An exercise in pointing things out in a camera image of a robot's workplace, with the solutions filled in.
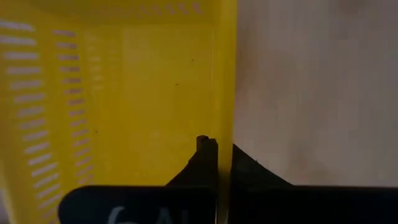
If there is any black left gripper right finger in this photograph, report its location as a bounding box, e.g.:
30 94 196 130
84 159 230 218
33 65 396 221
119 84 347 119
229 143 398 224

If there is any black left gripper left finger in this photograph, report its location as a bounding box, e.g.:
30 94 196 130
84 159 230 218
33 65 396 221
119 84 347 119
58 135 218 224

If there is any yellow slotted plastic basket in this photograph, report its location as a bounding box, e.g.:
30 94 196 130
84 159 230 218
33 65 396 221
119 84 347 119
0 0 239 224

